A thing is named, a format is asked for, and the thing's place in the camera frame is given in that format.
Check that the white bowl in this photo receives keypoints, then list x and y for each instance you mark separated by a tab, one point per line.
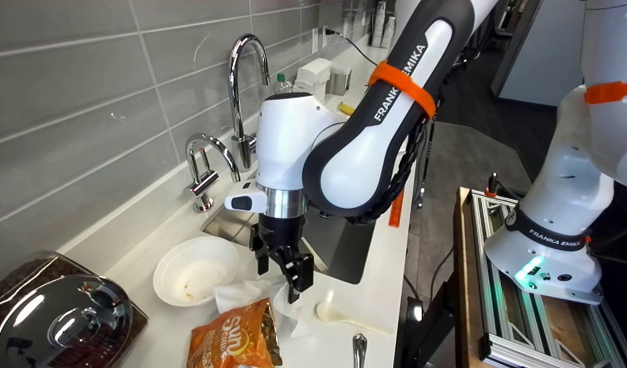
190	273

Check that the aluminium profile frame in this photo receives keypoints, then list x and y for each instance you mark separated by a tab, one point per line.
503	327

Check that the white box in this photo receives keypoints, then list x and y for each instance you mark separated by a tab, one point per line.
314	71

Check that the white idle robot arm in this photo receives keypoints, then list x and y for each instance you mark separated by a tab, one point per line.
564	190

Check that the white cabinet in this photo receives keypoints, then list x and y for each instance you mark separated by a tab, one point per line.
543	54

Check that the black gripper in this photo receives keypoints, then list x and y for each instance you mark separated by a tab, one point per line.
281	236

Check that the orange chip bag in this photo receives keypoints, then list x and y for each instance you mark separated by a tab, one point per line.
231	340

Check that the tall chrome faucet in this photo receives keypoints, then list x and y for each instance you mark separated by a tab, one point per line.
233	94

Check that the metal spoon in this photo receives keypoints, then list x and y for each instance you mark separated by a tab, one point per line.
359	349

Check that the black tripod with light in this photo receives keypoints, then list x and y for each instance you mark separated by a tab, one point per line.
427	327

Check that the white tissue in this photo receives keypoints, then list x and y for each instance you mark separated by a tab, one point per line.
233	296

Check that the shiny steel pot lid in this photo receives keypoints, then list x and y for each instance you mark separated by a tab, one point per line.
59	327

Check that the stainless steel sink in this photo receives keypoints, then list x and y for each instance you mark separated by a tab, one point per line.
340	247

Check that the small chrome faucet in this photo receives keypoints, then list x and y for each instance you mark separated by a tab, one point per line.
202	181

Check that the orange tape strip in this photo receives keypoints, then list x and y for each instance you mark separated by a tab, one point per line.
394	212

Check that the black camera stand pole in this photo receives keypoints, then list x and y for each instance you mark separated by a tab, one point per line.
421	195

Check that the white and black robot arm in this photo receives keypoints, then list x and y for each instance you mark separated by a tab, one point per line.
353	156

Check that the small yellow object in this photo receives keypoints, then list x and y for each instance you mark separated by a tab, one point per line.
345	110

